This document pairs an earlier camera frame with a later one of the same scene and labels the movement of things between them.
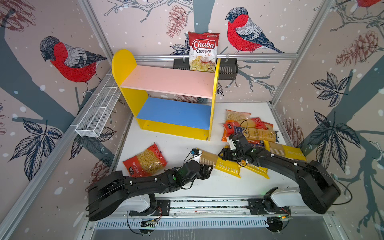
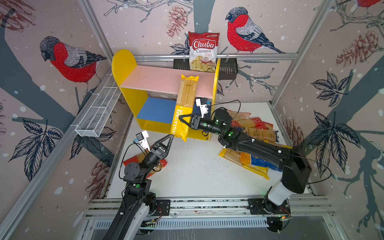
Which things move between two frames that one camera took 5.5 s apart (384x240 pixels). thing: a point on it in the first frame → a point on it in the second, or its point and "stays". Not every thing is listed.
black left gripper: (206, 168) → (157, 149)
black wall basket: (228, 69) stays
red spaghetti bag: (229, 128) stays
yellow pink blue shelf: (178, 102) stays
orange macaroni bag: (234, 116) stays
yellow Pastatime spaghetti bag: (230, 167) → (185, 103)
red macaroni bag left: (146, 163) stays
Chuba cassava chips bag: (203, 49) stays
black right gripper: (225, 154) → (195, 120)
